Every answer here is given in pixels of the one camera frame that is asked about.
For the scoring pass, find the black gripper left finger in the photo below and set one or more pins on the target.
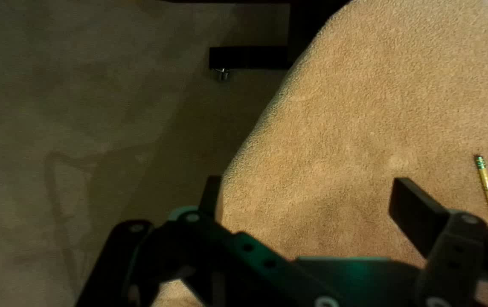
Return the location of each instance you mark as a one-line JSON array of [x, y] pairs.
[[209, 204]]

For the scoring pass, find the tan suede tablecloth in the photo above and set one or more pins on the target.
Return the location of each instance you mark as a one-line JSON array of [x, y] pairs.
[[388, 89]]

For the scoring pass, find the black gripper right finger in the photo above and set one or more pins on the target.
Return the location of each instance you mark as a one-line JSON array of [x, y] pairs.
[[419, 216]]

